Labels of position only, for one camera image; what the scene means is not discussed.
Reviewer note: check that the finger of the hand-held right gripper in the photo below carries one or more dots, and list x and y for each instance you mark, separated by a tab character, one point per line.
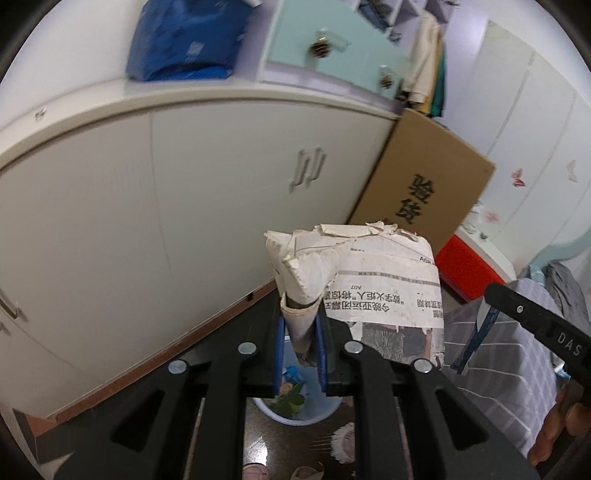
540	323

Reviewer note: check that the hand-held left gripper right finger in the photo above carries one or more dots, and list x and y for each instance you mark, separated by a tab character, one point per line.
322	350

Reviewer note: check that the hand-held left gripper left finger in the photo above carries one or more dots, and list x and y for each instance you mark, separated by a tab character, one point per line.
278	350

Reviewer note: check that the light blue plastic bin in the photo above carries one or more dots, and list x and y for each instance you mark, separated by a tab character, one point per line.
300	410

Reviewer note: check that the newspaper print wrapping paper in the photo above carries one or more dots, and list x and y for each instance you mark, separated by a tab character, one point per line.
378	277

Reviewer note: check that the person's right hand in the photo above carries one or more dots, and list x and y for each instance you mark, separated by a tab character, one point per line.
565	424

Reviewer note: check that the grey duvet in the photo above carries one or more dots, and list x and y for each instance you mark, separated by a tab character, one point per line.
570	290

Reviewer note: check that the purple checked tablecloth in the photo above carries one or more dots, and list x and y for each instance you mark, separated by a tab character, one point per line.
508	392

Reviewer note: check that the red box with white top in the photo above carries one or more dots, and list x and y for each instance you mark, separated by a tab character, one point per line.
466	267

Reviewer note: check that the faint pink butterfly sticker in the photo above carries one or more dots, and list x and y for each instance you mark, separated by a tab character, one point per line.
490	215

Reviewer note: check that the pale butterfly sticker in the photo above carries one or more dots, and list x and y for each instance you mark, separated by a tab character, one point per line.
571	170

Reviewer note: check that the large cardboard box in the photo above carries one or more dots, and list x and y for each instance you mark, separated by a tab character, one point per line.
415	175

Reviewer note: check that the cream low cabinet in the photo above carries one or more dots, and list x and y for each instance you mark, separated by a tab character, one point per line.
138	207

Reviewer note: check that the white wardrobe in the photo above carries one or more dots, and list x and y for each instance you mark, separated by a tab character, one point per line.
531	115

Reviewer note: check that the green hanging garment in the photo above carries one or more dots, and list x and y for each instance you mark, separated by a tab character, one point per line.
439	87

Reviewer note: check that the purple stair shelf cabinet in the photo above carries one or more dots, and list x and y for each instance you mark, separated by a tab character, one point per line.
277	78

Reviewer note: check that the pinecone ornament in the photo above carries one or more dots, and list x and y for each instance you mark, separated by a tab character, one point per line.
318	48
386	81

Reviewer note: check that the beige hanging jacket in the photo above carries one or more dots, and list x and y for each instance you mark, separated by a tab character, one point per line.
422	60

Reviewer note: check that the narrow mint drawer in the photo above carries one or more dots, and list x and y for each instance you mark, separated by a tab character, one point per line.
390	55

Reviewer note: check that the blue plastic package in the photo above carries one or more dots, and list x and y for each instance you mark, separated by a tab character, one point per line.
184	41

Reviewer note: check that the wide mint drawer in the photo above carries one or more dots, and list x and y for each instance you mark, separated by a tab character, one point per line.
295	27

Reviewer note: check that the folded dark clothes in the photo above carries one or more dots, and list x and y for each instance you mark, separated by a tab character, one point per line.
376	7

